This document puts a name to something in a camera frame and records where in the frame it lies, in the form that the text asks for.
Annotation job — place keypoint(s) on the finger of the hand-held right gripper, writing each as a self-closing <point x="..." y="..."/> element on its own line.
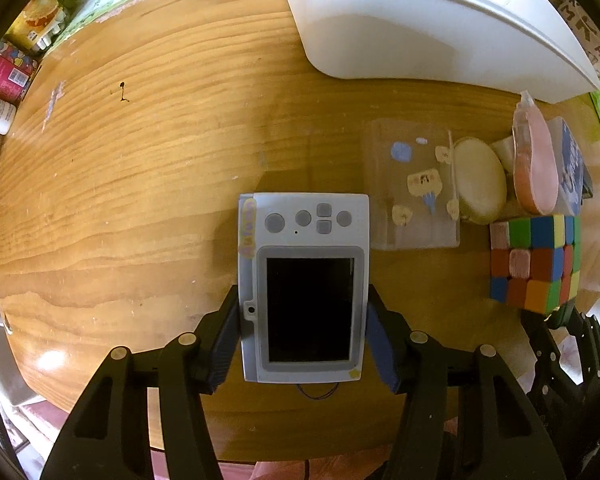
<point x="545" y="355"/>
<point x="592" y="345"/>

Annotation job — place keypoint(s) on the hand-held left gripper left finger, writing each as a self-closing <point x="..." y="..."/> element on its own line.
<point x="225" y="342"/>

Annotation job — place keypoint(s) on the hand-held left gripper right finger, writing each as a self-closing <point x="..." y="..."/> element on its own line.
<point x="380" y="342"/>

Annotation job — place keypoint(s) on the multicoloured puzzle cube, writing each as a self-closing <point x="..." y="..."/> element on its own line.
<point x="530" y="260"/>

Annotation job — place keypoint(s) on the blue and white printed box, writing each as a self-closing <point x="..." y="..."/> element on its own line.
<point x="570" y="170"/>

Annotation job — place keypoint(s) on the pink correction tape dispenser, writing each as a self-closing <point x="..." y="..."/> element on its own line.
<point x="537" y="170"/>

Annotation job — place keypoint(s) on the white plastic storage bin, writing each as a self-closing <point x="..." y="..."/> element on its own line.
<point x="380" y="35"/>

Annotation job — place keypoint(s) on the clear plastic box with stickers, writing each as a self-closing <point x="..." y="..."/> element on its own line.
<point x="380" y="185"/>

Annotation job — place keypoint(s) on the round cream compact case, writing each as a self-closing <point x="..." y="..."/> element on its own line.
<point x="480" y="180"/>

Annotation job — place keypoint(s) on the white faceted small object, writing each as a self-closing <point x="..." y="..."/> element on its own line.
<point x="502" y="152"/>

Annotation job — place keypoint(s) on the pink printed box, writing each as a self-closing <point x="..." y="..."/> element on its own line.
<point x="7" y="72"/>

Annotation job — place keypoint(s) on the yellow snack packet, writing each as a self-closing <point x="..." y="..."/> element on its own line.
<point x="37" y="17"/>

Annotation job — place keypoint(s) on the printed wall hanging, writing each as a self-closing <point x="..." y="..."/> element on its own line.
<point x="587" y="30"/>

